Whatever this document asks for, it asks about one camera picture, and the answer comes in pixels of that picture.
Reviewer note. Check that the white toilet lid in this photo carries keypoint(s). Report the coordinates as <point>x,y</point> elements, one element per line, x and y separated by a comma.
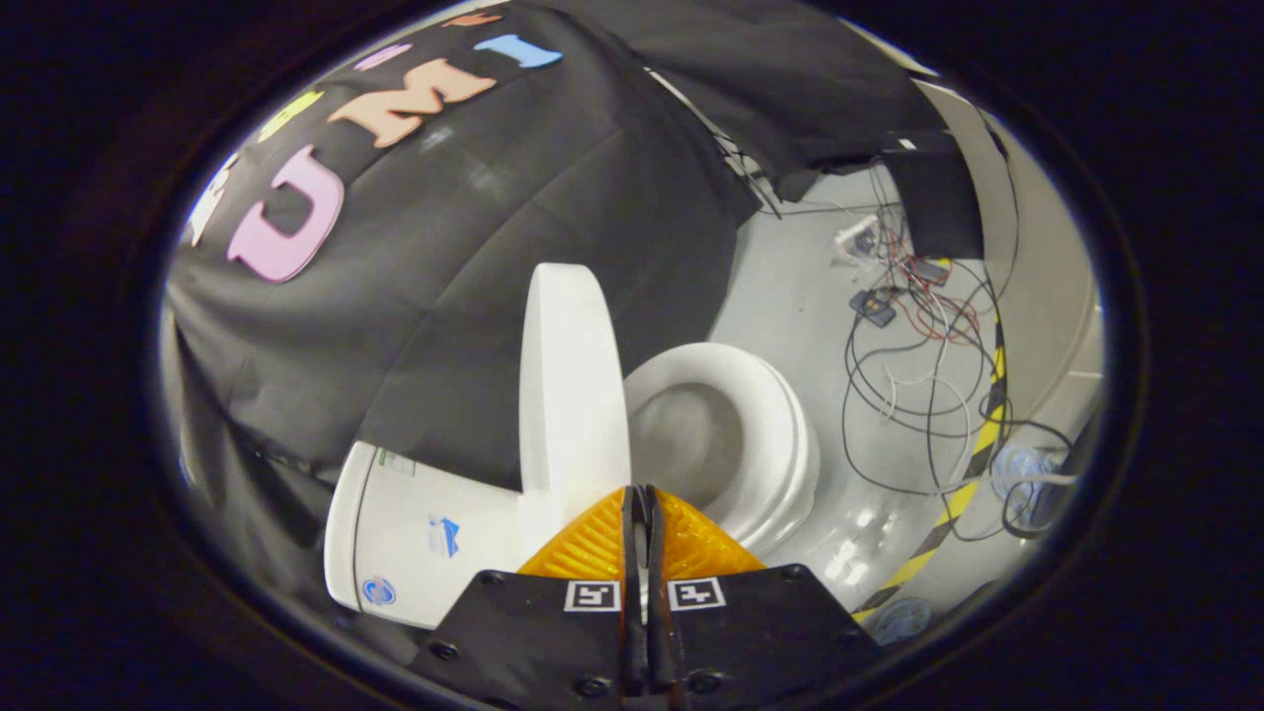
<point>573,395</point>

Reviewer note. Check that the small black device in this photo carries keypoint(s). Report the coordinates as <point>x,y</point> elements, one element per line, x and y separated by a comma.
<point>874,308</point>

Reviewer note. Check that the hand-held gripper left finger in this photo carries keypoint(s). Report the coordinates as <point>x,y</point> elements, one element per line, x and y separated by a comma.
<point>533,632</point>

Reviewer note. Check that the white power strip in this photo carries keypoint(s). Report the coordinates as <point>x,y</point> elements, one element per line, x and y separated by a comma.
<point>854,237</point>

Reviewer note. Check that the clear bluish plastic item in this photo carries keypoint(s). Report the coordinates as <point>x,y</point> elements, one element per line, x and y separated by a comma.
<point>1027,479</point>
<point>901,620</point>

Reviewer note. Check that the yellow black striped tape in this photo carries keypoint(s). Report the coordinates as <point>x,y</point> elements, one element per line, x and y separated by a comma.
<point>978,454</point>

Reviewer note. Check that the black backdrop cloth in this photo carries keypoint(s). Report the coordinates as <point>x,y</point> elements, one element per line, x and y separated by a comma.
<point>494,247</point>

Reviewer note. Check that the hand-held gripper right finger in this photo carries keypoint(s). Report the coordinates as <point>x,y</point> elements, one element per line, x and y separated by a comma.
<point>760,632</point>

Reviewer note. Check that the black box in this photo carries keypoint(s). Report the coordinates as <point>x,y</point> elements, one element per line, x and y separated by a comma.
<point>938,197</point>

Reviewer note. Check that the thin metal stand pole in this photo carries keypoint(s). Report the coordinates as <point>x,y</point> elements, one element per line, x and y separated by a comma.
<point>726,148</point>

